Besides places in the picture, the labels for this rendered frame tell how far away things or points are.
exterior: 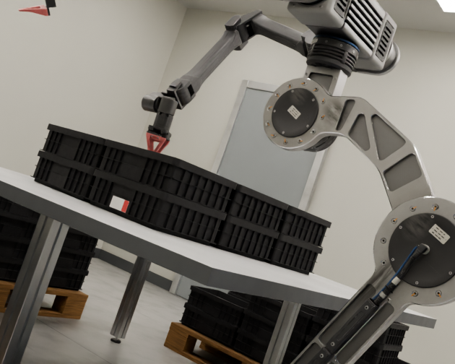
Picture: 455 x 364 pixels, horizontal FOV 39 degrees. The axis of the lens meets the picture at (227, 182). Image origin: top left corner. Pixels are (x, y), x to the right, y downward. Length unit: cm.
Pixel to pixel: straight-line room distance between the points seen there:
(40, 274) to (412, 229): 95
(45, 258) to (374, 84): 411
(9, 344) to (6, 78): 405
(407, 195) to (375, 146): 15
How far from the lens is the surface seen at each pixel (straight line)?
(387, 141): 160
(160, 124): 212
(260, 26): 238
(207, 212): 207
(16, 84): 572
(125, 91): 647
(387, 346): 327
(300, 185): 545
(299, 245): 247
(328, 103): 169
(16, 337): 181
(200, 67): 225
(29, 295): 178
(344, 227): 523
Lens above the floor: 80
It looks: 3 degrees up
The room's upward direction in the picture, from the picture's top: 19 degrees clockwise
